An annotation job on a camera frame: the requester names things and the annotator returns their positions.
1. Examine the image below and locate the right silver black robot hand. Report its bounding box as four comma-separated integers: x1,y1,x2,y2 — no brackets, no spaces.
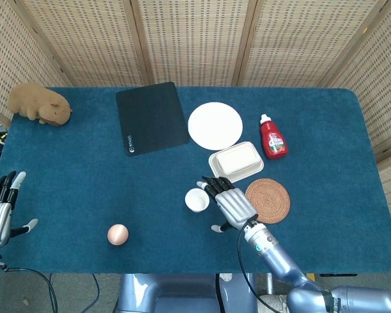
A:
195,175,259,234

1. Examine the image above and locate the white paper cup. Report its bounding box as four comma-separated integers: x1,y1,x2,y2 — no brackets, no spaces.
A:
184,188,210,213

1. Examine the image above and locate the brown woven round coaster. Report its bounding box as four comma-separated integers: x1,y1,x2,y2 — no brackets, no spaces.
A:
244,177,291,225

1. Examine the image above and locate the white takeout food box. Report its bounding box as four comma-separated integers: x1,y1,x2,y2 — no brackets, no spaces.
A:
208,140,265,183

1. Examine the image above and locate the red ketchup bottle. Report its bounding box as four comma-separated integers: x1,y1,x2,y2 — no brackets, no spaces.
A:
259,113,289,160

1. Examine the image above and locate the white round plate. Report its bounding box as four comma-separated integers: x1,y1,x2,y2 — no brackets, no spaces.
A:
187,102,244,151

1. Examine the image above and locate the blue-grey robot torso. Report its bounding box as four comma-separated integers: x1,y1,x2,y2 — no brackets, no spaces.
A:
116,273,258,313

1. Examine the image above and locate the white sneaker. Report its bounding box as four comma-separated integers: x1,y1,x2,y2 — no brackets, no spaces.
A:
257,293,293,313

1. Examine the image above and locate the blue table cloth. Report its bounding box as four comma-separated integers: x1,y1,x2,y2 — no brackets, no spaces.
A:
0,86,391,275

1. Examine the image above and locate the black mouse pad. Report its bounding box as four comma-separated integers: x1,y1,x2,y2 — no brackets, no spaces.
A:
115,81,191,157

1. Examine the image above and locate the pink beige ball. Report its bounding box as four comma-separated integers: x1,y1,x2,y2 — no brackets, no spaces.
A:
107,224,130,245

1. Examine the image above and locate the brown capybara plush toy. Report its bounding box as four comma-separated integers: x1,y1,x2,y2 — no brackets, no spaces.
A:
7,82,74,127

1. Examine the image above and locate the woven bamboo folding screen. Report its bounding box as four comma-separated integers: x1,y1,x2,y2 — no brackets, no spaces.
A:
0,0,391,229

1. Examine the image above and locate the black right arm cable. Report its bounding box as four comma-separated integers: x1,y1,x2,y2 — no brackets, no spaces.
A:
237,220,268,313

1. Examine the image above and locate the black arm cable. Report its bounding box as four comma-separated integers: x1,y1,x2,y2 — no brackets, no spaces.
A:
237,220,268,313
0,265,59,313

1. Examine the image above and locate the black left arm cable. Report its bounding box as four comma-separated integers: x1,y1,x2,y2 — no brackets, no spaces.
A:
0,265,59,313

